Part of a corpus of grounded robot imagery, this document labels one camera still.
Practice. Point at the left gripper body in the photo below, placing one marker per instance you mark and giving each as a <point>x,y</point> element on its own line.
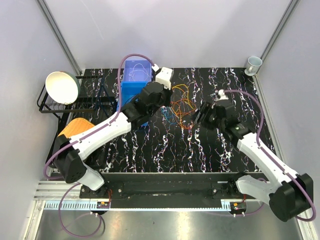
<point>165,101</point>

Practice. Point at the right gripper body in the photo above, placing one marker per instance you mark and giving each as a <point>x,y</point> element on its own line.
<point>211,121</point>

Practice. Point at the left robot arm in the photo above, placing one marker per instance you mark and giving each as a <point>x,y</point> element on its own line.
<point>73,151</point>

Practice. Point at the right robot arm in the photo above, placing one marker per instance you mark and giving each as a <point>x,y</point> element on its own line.
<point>287,193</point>

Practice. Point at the blue plastic bin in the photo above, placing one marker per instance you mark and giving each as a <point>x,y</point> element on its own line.
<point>129,89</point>

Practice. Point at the light purple plastic bin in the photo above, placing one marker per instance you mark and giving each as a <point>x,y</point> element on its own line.
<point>137,70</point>

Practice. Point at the white mug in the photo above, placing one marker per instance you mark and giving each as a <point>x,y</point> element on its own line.
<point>252,66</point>

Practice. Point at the orange woven basket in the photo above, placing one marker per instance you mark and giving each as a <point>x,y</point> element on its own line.
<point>76,126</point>

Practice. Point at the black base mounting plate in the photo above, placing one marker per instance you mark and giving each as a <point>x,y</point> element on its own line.
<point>166,191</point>

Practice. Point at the white bowl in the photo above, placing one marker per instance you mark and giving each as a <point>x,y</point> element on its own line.
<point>63,87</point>

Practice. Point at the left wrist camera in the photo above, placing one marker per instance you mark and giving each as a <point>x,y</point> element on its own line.
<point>163,76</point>

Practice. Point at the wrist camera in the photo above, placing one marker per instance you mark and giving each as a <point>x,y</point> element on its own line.
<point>163,76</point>
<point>221,96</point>

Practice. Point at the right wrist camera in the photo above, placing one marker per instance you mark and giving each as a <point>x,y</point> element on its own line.
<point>221,96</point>

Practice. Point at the black wire dish rack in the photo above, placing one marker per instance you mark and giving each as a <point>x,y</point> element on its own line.
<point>97,101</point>

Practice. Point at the aluminium frame rail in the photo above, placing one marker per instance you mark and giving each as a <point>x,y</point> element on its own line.
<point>59,195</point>

